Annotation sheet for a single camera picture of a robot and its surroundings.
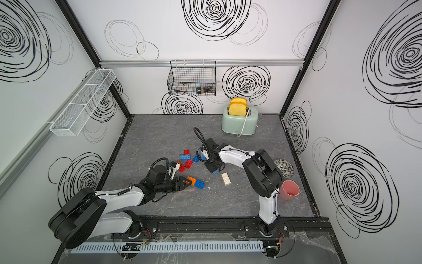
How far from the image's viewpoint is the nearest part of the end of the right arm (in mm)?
693

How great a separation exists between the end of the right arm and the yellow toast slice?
0.95ft

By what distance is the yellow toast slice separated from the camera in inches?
38.0
